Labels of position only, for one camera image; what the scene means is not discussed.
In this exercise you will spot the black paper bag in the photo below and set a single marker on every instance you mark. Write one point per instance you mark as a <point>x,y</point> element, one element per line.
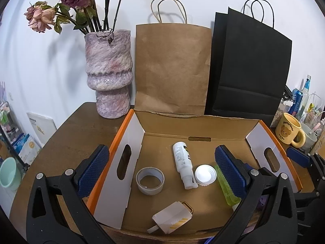
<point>251,63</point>

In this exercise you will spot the yellow bear mug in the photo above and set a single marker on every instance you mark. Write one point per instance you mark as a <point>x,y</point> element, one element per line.
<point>287,129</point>

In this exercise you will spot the clear glass bottle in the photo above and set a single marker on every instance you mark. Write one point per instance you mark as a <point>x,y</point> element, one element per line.
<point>306,94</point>

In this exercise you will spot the white ribbed cap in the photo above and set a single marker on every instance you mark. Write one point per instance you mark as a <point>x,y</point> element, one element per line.
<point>205,175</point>

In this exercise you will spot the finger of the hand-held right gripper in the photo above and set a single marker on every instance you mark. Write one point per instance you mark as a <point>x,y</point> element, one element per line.
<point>307,196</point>
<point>298,156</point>

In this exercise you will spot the mint green plastic basin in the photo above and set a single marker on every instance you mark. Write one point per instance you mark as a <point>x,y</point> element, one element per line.
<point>9,174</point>

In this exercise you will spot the small white stick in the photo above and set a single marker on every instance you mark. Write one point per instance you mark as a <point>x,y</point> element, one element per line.
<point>152,229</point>

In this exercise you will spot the cluttered storage rack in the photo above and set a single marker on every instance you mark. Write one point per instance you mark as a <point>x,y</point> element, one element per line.
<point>5,117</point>

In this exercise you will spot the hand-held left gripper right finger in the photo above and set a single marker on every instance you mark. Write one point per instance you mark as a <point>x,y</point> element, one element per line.
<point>229,172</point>

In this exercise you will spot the small white jar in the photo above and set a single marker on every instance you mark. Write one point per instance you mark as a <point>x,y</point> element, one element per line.
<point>149,189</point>

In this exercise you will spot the white and blue pack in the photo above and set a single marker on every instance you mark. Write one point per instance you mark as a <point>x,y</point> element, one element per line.
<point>26,147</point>

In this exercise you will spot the white square perfume bottle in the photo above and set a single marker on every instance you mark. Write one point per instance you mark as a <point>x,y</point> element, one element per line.
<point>170,216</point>

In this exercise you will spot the blue drink can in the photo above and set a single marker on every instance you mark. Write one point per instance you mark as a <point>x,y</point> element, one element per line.
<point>297,101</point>

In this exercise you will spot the white flat box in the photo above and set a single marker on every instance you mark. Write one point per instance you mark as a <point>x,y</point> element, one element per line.
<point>42,127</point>

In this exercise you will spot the clear cup with straws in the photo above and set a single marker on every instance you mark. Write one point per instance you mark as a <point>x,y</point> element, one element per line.
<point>317,118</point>

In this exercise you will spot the brown paper bag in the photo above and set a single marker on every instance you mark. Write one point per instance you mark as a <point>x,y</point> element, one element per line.
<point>172,68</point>

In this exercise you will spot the clear container black clip lid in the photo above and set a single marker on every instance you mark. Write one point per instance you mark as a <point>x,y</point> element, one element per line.
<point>278,114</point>

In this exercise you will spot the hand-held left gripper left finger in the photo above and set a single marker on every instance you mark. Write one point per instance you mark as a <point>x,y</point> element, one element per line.
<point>92,170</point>

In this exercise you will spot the purple marbled vase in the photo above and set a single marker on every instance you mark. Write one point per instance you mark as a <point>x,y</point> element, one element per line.
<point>109,63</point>

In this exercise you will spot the small white spray bottle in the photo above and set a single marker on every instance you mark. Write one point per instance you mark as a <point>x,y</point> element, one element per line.
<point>181,157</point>

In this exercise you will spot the green spray bottle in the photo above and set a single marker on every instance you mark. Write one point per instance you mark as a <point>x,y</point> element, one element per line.
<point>227,193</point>

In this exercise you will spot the red cardboard box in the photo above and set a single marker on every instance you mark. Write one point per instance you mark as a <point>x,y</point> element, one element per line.
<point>165,142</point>

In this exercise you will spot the pale ceramic cup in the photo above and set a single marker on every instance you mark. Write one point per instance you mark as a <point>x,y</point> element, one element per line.
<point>311,138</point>

